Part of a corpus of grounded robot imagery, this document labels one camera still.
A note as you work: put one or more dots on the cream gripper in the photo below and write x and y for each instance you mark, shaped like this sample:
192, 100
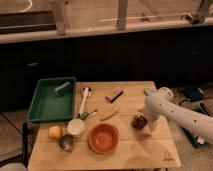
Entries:
152, 124

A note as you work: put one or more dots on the dark red grape bunch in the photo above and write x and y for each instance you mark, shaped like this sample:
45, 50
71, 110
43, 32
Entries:
138, 122

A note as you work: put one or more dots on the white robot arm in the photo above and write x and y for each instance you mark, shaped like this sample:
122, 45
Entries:
159, 103

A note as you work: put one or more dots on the red bowl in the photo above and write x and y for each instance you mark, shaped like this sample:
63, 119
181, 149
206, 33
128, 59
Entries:
103, 138

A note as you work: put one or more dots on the grey blue wedge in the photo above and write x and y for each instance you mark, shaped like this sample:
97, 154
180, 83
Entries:
148, 91

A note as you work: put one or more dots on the yellow banana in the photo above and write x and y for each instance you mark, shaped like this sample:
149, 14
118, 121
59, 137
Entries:
113, 111

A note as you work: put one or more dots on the wooden folding table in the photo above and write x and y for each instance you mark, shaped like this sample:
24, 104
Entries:
135, 150

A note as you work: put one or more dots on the green bin with items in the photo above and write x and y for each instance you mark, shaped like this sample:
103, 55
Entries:
197, 141

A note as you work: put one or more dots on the brown and black block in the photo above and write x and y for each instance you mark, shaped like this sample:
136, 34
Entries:
114, 94

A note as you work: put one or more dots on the white cup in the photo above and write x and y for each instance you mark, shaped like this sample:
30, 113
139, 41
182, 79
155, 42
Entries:
76, 127

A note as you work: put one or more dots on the small metal cup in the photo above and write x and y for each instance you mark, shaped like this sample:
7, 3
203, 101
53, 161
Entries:
66, 143

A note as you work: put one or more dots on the yellow round fruit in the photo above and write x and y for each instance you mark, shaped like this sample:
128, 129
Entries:
54, 132

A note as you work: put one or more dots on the green plastic tray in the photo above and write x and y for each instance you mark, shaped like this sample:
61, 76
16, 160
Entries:
46, 106

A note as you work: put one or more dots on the green handled utensil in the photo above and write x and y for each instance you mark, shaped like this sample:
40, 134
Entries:
85, 115

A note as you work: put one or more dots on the dark chair frame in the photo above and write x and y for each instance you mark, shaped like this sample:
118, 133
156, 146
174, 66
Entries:
25, 155

